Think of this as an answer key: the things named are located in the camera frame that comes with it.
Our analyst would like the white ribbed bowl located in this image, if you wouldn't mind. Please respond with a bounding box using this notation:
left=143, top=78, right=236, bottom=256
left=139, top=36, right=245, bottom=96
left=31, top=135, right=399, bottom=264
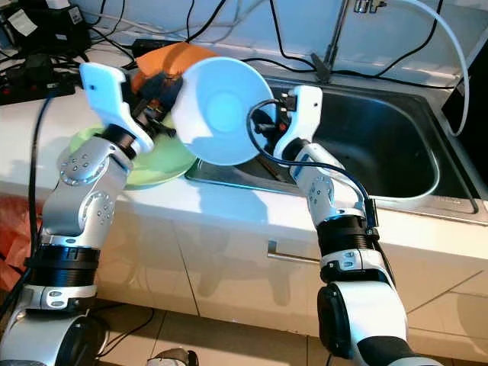
left=170, top=56, right=265, bottom=165

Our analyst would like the white kitchen cabinet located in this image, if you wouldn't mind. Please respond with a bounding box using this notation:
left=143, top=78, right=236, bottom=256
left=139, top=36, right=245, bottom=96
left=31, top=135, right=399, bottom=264
left=114, top=206, right=488, bottom=359

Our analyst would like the orange bowl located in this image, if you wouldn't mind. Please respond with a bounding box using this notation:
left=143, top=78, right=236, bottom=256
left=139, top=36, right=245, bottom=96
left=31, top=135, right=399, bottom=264
left=133, top=42, right=218, bottom=85

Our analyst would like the small black power strip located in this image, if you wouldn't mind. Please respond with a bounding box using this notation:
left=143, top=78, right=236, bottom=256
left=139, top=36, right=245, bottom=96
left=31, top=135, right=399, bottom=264
left=133, top=38, right=178, bottom=59

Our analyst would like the light green plate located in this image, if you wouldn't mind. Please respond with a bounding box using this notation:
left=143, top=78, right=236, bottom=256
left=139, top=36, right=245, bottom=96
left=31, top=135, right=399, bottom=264
left=67, top=122, right=199, bottom=190

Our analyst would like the black charger box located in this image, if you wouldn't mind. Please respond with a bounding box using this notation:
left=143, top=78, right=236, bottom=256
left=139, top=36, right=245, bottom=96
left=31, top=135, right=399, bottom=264
left=4, top=4, right=90, bottom=54

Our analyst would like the metal faucet pipe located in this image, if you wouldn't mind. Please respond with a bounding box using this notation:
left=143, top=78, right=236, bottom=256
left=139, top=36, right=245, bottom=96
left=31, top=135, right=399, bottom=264
left=314, top=0, right=352, bottom=83

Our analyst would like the stainless steel sink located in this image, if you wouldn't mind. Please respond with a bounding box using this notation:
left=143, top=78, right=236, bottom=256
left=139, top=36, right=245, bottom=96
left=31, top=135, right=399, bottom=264
left=187, top=72, right=485, bottom=226

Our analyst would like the long black power strip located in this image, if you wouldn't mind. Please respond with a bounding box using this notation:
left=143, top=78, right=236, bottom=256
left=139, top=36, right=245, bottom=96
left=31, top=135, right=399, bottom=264
left=0, top=67, right=63, bottom=106

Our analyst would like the red plastic bag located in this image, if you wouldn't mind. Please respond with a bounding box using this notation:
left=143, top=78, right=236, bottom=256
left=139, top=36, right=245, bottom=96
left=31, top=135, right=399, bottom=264
left=0, top=198, right=47, bottom=271

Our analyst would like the black box object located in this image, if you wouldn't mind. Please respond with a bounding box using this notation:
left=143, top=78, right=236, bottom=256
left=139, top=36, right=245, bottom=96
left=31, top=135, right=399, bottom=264
left=441, top=72, right=488, bottom=199

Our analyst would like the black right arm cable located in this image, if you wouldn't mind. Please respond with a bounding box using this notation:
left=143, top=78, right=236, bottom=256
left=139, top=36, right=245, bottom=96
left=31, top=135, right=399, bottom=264
left=248, top=99, right=378, bottom=230

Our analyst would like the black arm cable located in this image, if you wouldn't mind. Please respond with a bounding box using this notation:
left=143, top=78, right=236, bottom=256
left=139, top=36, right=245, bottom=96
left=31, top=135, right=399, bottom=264
left=248, top=99, right=378, bottom=230
left=0, top=76, right=85, bottom=321

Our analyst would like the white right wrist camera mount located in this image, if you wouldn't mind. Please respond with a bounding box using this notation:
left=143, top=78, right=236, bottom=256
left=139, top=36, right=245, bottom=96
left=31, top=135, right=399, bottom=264
left=274, top=85, right=324, bottom=161

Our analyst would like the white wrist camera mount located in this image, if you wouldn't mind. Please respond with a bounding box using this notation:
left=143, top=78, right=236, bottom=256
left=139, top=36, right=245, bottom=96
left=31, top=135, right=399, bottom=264
left=274, top=85, right=324, bottom=161
left=80, top=63, right=155, bottom=153

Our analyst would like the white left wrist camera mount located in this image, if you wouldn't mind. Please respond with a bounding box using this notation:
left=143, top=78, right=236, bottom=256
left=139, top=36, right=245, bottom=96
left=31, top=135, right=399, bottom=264
left=80, top=63, right=155, bottom=153

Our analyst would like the small faucet lever handle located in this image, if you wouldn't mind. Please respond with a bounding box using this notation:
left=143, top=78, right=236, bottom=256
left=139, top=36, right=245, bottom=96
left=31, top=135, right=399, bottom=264
left=313, top=59, right=332, bottom=83

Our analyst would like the thick black cable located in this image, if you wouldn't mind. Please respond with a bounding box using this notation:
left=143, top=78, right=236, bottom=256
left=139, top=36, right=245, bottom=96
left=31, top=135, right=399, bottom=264
left=269, top=0, right=317, bottom=73

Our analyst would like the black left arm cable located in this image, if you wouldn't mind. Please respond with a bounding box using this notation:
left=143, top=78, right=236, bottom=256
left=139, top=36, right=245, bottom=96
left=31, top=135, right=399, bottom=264
left=0, top=76, right=85, bottom=321

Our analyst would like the metal drawer handle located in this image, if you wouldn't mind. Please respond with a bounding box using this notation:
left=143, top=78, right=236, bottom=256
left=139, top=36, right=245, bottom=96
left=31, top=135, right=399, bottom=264
left=267, top=240, right=323, bottom=268

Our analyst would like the metal wall tap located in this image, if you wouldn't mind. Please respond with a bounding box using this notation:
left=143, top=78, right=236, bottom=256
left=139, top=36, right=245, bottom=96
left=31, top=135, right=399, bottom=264
left=353, top=0, right=388, bottom=14

